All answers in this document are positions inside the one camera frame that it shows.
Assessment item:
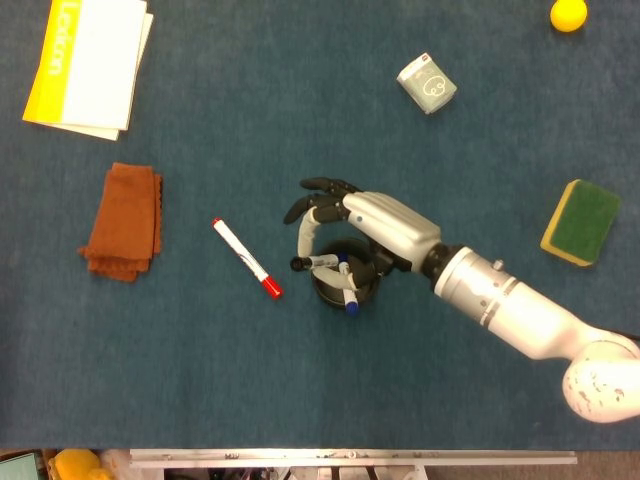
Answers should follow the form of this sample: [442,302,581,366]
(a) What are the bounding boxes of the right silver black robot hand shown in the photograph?
[283,177,442,291]

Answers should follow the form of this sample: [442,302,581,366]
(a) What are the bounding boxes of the black whiteboard marker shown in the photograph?
[291,252,341,274]

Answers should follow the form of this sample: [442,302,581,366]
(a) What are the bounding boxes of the blue whiteboard marker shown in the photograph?
[337,253,361,317]

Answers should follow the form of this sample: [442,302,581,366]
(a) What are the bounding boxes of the red whiteboard marker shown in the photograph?
[210,217,284,301]

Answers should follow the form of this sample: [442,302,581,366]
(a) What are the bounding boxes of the black round cup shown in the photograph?
[310,238,382,307]

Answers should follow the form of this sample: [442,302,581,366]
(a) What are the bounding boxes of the white green tissue pack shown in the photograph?
[396,51,459,116]

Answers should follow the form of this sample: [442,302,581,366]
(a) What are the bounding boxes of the green yellow sponge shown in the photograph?
[539,178,622,268]

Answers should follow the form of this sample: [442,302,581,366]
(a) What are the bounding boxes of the blue felt table mat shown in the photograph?
[0,0,640,450]

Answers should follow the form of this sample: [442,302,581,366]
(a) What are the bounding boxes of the folded orange-brown cloth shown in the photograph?
[77,161,165,284]

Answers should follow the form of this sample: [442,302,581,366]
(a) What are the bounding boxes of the yellow ball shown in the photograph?
[549,0,588,33]

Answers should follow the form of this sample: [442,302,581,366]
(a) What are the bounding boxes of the cream paper booklet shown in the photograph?
[59,12,155,142]

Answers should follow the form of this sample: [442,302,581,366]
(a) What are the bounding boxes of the yellow white Lexicon booklet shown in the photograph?
[22,0,149,132]

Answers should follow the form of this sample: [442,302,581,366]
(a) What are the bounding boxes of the yellow plastic object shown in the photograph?
[53,448,114,480]

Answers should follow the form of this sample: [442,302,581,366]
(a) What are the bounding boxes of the teal box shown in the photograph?
[0,449,41,480]

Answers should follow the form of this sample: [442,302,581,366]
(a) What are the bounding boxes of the aluminium frame rail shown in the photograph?
[128,448,578,470]

